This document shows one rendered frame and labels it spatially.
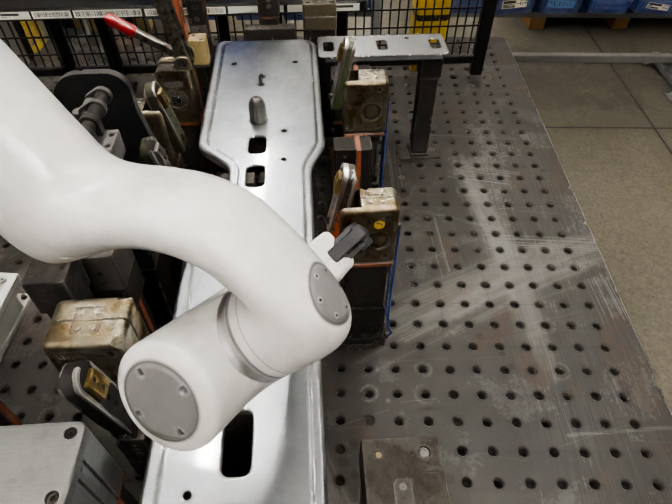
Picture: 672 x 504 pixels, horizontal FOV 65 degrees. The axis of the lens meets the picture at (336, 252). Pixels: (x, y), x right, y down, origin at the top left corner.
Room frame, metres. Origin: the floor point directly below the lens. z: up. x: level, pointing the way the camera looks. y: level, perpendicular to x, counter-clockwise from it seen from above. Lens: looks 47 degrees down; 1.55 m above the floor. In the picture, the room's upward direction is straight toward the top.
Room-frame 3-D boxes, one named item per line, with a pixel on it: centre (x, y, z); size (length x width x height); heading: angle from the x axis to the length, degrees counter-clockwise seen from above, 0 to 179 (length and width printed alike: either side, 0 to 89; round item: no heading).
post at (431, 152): (1.15, -0.22, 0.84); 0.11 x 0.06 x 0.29; 94
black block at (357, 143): (0.79, -0.03, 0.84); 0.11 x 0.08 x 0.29; 94
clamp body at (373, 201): (0.57, -0.05, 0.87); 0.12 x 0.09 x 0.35; 94
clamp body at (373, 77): (0.92, -0.06, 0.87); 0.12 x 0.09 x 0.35; 94
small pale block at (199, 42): (1.04, 0.28, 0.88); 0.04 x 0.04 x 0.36; 4
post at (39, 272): (0.40, 0.33, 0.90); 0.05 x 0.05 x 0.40; 4
